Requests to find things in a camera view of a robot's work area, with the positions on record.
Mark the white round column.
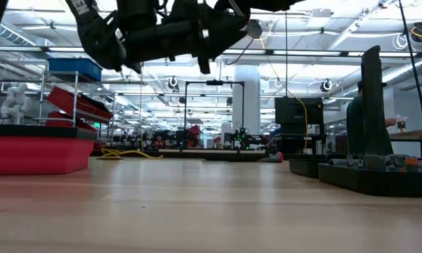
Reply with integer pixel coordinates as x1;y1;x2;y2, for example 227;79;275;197
232;65;262;148

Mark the black gantry frame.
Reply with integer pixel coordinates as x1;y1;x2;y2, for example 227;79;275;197
183;79;246;149

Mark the black rounded upright post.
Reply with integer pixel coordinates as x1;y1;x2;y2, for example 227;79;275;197
360;44;388;156

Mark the blue plastic bin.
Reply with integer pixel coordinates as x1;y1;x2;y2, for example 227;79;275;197
48;57;103;82

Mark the black monitor box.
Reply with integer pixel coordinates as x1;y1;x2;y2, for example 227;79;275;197
274;96;325;135

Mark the black work glove red cuff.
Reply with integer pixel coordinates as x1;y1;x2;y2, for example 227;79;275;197
258;151;284;163

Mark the red collapsible container black rim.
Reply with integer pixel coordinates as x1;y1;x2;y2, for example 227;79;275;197
0;124;98;176

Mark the red tilted shelf bin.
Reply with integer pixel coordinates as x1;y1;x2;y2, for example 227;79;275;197
47;86;114;124
45;111;99;133

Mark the black screwdriver bit case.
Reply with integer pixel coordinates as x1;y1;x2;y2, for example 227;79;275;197
289;153;422;197

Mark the thin black slanted cable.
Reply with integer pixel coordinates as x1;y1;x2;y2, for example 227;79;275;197
397;0;422;158

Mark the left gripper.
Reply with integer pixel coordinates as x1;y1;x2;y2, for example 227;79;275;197
117;0;249;75

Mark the black aluminium table frame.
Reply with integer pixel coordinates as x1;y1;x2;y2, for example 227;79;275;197
91;149;285;163

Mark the metal shelf rack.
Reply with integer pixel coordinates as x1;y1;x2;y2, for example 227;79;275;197
38;70;115;141

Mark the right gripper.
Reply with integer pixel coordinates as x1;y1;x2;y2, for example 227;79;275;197
213;0;305;14

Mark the yellow hanging cable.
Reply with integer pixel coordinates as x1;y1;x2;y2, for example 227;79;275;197
258;33;310;155

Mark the wooden side table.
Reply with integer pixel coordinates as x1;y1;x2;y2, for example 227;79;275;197
388;129;422;158

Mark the person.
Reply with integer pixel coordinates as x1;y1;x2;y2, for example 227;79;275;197
345;80;398;156

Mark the thin black vertical cable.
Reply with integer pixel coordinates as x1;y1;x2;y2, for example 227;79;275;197
284;10;289;98

